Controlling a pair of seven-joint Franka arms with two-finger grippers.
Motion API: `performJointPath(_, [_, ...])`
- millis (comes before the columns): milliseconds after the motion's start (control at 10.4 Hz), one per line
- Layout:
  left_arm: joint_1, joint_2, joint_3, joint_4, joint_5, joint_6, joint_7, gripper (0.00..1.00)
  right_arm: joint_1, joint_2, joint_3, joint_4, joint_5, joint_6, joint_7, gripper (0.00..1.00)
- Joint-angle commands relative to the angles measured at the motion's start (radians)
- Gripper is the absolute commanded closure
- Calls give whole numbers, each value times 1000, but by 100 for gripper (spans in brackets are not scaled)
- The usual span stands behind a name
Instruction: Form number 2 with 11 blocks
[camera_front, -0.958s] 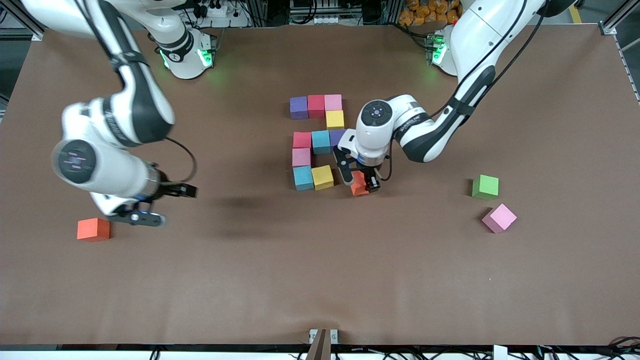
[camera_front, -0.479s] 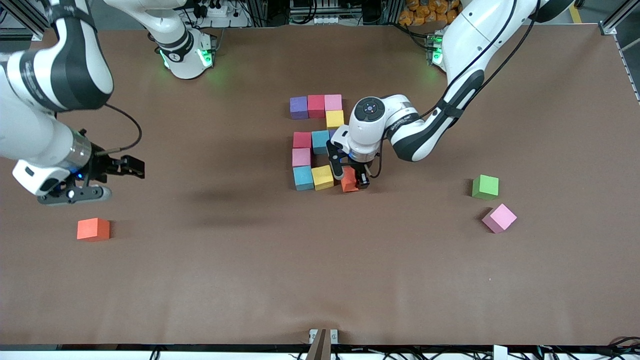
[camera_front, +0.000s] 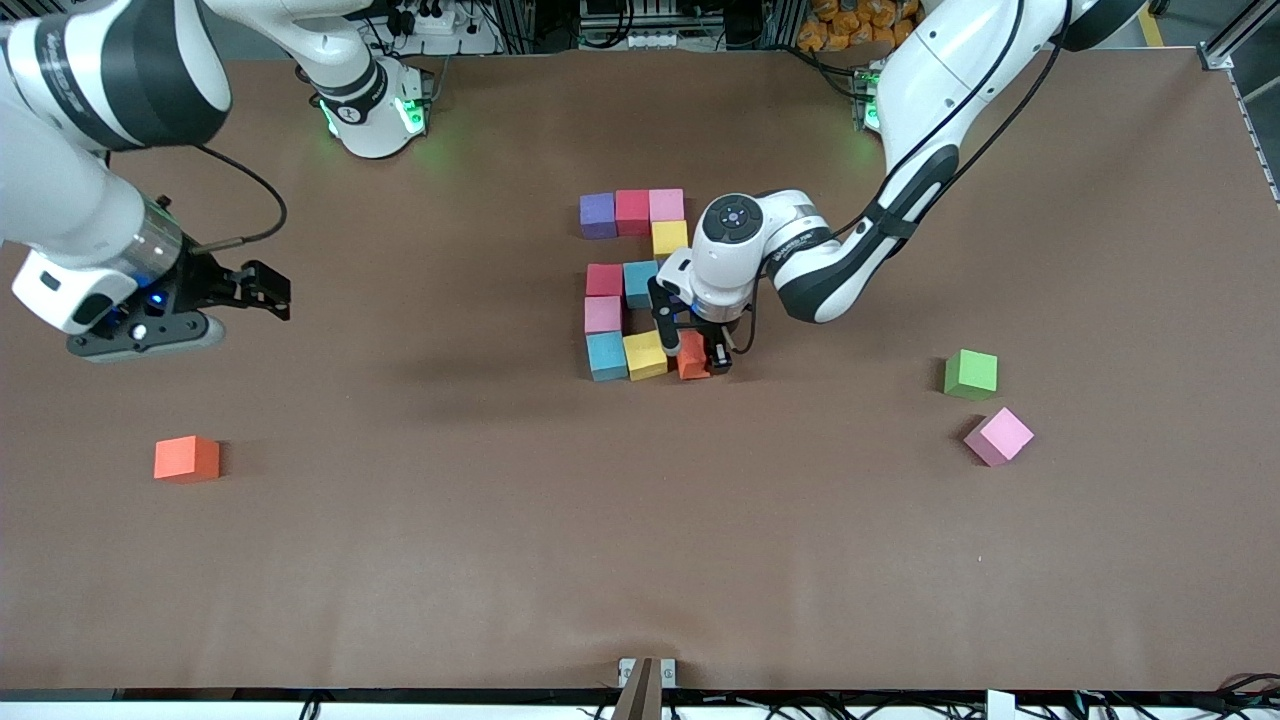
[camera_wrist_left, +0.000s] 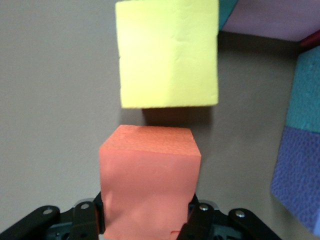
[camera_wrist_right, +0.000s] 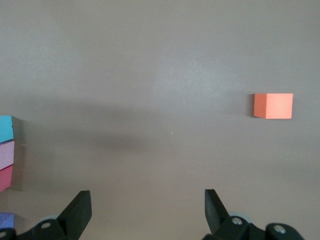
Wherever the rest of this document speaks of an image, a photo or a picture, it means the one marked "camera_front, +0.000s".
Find blue foam cube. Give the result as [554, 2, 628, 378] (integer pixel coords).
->
[586, 332, 630, 384]
[623, 261, 661, 310]

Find long white socket strip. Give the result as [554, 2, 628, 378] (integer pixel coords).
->
[578, 28, 701, 51]

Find aluminium frame beam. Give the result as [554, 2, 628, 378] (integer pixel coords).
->
[1200, 0, 1280, 61]

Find brown post with metal brackets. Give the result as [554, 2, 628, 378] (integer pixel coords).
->
[617, 657, 678, 720]

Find orange foam cube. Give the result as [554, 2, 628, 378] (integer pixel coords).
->
[676, 330, 713, 382]
[153, 435, 221, 485]

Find brown table mat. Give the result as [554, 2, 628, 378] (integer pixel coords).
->
[0, 50, 1280, 691]

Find green foam cube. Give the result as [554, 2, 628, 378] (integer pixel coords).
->
[944, 349, 999, 402]

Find orange bag heap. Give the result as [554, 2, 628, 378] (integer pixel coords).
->
[797, 0, 936, 53]

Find dark indigo foam cube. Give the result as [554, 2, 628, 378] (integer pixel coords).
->
[579, 193, 619, 241]

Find white power strip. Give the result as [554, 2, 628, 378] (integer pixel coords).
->
[385, 0, 501, 56]

